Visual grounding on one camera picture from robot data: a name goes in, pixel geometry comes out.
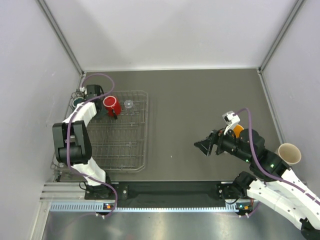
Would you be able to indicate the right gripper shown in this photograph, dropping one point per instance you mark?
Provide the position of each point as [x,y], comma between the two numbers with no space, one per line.
[216,137]

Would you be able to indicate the clear plastic cup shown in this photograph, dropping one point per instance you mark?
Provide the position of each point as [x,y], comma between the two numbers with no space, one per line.
[129,105]

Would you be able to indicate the red mug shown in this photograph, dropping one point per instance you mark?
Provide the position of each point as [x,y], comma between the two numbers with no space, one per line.
[113,106]

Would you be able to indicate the dark green mug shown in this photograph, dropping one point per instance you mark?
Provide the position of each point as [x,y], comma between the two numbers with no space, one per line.
[76,101]

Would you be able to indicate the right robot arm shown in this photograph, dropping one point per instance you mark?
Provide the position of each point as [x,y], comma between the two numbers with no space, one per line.
[271,181]

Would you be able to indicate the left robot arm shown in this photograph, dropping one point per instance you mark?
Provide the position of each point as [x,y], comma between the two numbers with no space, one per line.
[72,145]

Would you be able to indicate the white mug orange inside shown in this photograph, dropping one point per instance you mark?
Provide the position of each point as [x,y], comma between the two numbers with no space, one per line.
[237,130]

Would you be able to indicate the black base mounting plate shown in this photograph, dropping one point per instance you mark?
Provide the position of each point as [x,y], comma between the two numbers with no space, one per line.
[173,194]

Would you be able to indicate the beige patterned mug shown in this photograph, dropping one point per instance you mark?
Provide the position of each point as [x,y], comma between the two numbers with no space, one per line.
[289,153]

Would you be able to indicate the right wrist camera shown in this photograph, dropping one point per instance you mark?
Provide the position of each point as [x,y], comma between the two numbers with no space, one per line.
[231,120]

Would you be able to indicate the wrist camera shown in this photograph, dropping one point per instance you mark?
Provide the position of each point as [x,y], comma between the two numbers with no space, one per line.
[231,120]
[81,91]

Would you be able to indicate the grey wire dish rack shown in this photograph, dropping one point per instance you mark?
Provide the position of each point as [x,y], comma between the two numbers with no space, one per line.
[118,145]

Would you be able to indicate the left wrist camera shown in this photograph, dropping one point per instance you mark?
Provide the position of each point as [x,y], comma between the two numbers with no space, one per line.
[81,91]

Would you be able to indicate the aluminium frame rail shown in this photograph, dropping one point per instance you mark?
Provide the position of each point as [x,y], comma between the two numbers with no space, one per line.
[69,197]

